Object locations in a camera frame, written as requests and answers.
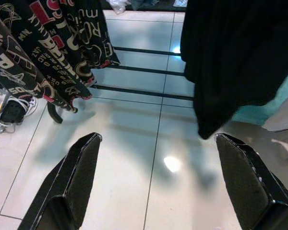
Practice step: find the light blue towel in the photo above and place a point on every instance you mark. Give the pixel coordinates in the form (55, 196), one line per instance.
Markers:
(254, 115)

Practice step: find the black trousers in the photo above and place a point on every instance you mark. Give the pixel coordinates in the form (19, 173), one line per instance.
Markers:
(230, 60)

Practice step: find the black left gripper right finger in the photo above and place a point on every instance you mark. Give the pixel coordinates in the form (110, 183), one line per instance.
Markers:
(247, 187)

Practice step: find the black garment with rock print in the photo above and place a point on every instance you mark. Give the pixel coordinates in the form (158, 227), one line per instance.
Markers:
(50, 48)

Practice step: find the black metal clothes rack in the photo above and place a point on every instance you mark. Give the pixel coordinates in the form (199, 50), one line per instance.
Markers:
(144, 92)

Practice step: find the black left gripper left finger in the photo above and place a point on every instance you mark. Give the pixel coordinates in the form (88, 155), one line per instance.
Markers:
(72, 191)

